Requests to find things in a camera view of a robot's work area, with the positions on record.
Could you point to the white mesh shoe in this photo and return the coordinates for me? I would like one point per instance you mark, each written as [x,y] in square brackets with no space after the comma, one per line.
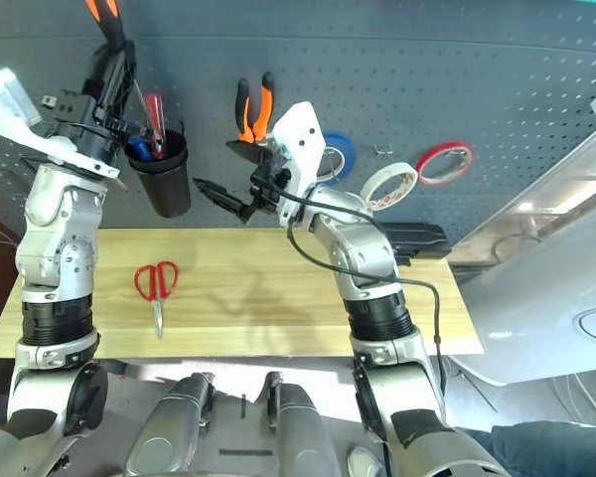
[365,462]

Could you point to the double prong metal hook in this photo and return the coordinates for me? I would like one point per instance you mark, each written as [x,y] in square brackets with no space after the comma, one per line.
[383,149]

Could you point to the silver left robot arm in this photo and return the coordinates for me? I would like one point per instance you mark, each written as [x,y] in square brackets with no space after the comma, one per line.
[54,258]

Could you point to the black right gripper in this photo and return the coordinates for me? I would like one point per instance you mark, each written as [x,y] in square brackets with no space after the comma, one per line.
[270,184]

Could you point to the blue tape roll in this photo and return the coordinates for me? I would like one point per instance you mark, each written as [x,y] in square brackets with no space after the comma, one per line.
[348,154]

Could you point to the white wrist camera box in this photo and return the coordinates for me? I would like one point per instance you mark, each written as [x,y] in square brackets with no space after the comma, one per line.
[300,134]
[5,99]

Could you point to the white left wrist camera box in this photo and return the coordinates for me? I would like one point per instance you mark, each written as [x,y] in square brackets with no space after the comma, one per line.
[5,99]

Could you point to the grey pegboard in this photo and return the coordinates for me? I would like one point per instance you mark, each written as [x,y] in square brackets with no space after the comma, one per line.
[402,74]

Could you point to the red tape roll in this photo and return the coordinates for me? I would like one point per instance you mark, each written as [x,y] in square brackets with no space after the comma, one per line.
[444,146]

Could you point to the black tool case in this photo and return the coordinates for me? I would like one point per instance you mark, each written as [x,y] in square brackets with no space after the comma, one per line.
[422,241]

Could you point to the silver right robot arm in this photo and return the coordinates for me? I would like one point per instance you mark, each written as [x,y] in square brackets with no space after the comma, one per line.
[372,308]

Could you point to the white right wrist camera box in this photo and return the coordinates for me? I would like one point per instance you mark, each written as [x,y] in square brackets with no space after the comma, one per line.
[300,134]

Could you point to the bystander blue jeans leg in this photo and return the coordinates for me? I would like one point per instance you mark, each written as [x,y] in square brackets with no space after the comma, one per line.
[551,447]

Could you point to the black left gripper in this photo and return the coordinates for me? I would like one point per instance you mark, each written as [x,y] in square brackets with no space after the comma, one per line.
[87,131]

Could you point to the white tape roll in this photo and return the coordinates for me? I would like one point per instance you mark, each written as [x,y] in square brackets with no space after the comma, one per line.
[367,191]

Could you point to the black plastic cup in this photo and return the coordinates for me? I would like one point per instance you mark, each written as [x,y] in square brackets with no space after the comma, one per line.
[166,194]

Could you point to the grey robot leg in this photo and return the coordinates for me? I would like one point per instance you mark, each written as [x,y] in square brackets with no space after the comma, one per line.
[303,432]
[169,432]

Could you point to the grey robot right leg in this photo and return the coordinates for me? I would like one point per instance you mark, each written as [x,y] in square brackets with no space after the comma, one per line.
[303,432]

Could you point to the grey robot left leg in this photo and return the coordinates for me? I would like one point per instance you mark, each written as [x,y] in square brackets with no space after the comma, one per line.
[169,432]

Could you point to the orange black screwdriver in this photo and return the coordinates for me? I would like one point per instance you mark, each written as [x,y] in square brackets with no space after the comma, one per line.
[110,27]

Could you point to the white cabinet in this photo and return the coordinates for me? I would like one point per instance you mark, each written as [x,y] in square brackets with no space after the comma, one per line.
[551,278]

